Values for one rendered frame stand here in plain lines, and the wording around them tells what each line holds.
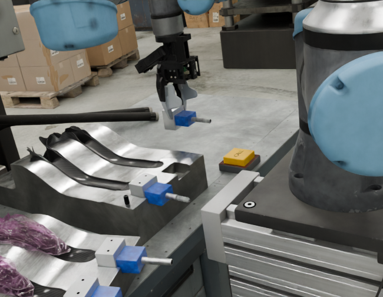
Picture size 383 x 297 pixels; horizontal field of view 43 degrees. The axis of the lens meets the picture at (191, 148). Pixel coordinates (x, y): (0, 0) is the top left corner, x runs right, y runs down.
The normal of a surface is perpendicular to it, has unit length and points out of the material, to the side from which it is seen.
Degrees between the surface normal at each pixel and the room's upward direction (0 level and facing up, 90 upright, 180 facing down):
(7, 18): 90
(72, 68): 99
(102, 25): 92
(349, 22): 46
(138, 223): 90
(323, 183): 73
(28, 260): 29
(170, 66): 90
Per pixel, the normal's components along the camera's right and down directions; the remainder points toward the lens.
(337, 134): -0.11, 0.53
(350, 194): -0.27, 0.13
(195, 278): 0.83, 0.12
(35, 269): 0.32, -0.81
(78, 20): 0.25, 0.40
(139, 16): -0.51, 0.41
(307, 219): -0.14, -0.90
